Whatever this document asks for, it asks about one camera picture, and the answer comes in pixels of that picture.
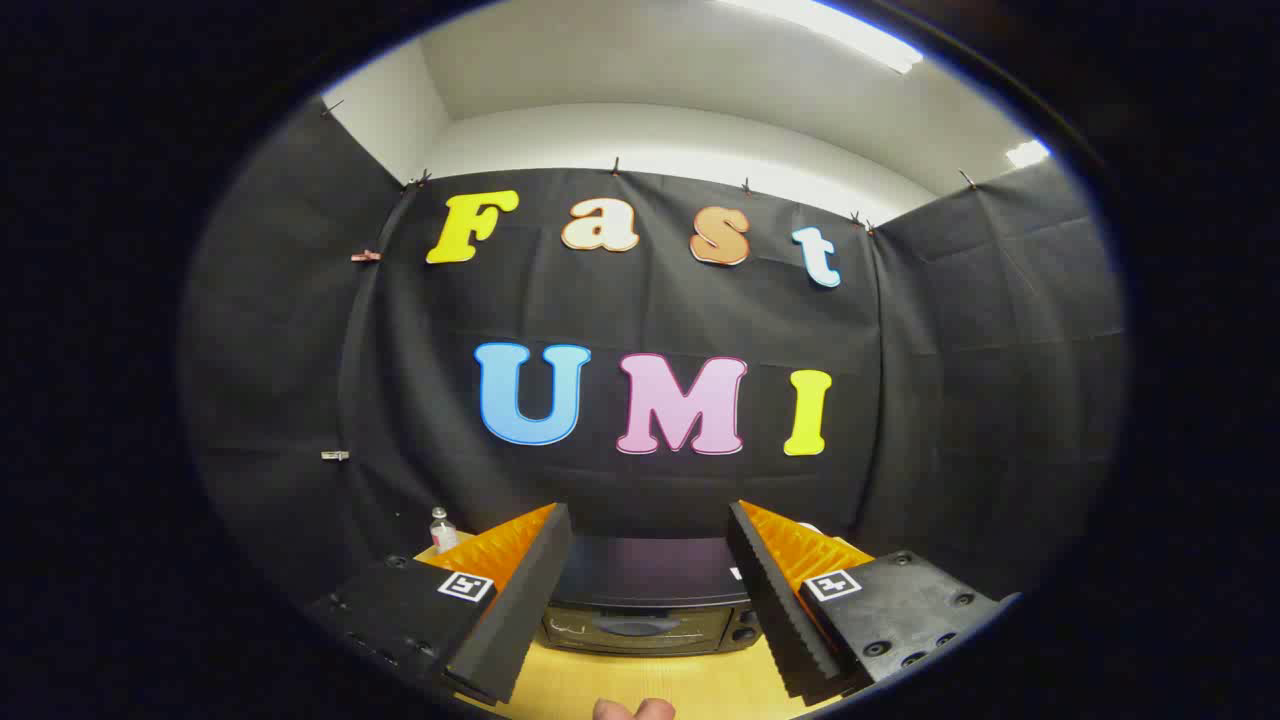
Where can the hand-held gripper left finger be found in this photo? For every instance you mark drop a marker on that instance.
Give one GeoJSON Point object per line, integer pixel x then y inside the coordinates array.
{"type": "Point", "coordinates": [520, 610]}

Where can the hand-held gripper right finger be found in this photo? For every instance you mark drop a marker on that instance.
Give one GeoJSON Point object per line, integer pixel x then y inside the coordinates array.
{"type": "Point", "coordinates": [780, 610]}

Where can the black toaster oven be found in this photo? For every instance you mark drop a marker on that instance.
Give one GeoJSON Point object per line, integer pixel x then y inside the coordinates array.
{"type": "Point", "coordinates": [650, 570]}

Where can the clear plastic bottle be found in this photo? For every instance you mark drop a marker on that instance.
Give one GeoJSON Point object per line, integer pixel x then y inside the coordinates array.
{"type": "Point", "coordinates": [443, 532]}

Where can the small ceiling light panel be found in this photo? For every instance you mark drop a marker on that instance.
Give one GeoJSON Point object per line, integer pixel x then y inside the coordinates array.
{"type": "Point", "coordinates": [1027, 154]}

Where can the long ceiling light panel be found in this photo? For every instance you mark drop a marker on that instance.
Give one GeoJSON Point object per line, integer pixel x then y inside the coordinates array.
{"type": "Point", "coordinates": [830, 30]}

